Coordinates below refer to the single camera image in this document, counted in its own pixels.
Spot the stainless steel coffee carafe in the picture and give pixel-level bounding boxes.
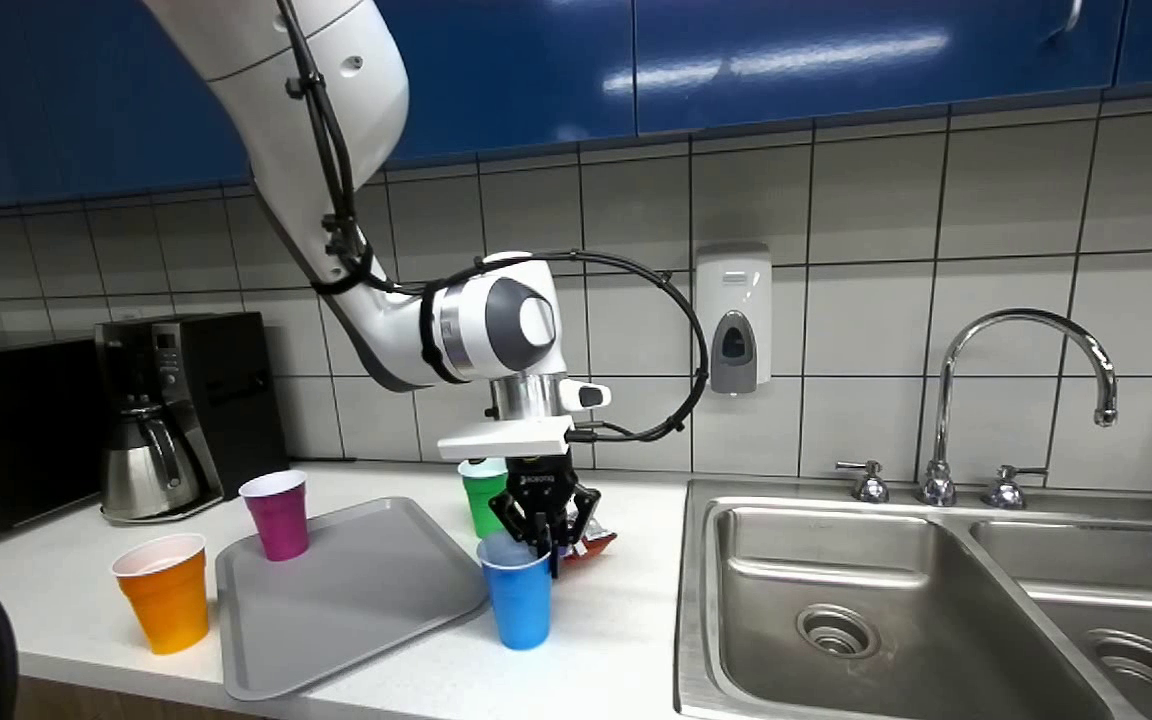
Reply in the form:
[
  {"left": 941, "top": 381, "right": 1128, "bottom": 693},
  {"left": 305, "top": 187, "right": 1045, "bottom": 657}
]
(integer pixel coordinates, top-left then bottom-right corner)
[{"left": 101, "top": 397, "right": 207, "bottom": 526}]

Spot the red snack bag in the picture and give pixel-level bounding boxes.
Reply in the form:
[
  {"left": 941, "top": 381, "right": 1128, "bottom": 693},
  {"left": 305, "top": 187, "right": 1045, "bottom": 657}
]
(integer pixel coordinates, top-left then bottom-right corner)
[{"left": 549, "top": 511, "right": 620, "bottom": 575}]

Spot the chrome gooseneck faucet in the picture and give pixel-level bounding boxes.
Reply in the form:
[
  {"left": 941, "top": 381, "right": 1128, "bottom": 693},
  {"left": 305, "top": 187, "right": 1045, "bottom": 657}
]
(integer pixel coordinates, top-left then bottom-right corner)
[{"left": 919, "top": 305, "right": 1124, "bottom": 508}]

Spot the blue plastic cup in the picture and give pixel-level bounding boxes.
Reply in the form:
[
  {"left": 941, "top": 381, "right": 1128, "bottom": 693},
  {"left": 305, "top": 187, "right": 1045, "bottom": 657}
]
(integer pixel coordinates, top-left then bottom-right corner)
[{"left": 470, "top": 530, "right": 558, "bottom": 652}]

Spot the wooden lower cabinet front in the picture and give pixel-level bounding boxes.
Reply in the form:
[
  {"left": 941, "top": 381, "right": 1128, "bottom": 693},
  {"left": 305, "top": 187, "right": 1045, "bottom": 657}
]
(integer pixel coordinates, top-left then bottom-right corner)
[{"left": 0, "top": 658, "right": 241, "bottom": 720}]

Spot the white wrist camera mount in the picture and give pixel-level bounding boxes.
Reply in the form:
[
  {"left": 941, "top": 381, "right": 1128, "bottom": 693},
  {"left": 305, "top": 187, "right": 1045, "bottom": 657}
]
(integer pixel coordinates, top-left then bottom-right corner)
[{"left": 431, "top": 374, "right": 617, "bottom": 462}]

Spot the stainless steel double sink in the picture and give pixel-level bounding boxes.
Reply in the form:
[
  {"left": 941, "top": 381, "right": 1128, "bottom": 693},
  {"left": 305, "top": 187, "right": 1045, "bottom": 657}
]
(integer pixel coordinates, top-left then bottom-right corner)
[{"left": 673, "top": 474, "right": 1152, "bottom": 720}]

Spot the orange plastic cup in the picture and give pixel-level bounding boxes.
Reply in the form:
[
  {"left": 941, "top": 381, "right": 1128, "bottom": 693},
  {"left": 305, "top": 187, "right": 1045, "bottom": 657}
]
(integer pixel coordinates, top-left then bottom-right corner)
[{"left": 109, "top": 526, "right": 216, "bottom": 658}]

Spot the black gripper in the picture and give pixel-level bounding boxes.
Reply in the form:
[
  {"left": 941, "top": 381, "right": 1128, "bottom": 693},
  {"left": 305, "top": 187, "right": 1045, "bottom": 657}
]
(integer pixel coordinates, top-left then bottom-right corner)
[{"left": 483, "top": 450, "right": 603, "bottom": 557}]

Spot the grey plastic tray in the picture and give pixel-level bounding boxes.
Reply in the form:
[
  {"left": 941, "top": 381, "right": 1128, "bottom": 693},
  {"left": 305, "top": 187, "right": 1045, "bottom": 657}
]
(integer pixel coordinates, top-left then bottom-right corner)
[{"left": 211, "top": 493, "right": 493, "bottom": 702}]

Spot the black microwave oven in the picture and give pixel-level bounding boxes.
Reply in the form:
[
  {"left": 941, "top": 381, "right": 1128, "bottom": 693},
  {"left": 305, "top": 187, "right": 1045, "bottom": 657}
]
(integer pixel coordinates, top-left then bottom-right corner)
[{"left": 0, "top": 335, "right": 113, "bottom": 551}]

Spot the black coffee maker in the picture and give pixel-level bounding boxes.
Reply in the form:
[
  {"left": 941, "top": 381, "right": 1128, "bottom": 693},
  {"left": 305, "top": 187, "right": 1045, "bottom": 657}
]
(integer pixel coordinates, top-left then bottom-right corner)
[{"left": 91, "top": 309, "right": 293, "bottom": 524}]

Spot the chrome faucet handle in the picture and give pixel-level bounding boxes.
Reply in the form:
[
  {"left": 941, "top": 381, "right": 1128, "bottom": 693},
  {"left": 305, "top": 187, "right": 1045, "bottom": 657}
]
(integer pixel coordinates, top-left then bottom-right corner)
[
  {"left": 833, "top": 458, "right": 890, "bottom": 508},
  {"left": 979, "top": 458, "right": 1053, "bottom": 511}
]

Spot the magenta plastic cup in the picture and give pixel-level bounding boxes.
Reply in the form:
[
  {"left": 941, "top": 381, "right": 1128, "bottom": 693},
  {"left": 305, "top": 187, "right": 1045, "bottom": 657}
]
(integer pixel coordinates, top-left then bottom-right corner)
[{"left": 235, "top": 466, "right": 316, "bottom": 565}]

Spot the green plastic cup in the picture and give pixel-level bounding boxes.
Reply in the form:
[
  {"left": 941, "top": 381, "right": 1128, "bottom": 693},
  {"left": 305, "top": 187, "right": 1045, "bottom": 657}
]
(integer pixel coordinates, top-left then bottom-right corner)
[{"left": 451, "top": 450, "right": 515, "bottom": 543}]

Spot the white wall soap dispenser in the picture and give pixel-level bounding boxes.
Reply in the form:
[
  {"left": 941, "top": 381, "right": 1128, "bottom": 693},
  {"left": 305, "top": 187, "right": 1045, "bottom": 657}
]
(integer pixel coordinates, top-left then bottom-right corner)
[{"left": 690, "top": 250, "right": 774, "bottom": 397}]

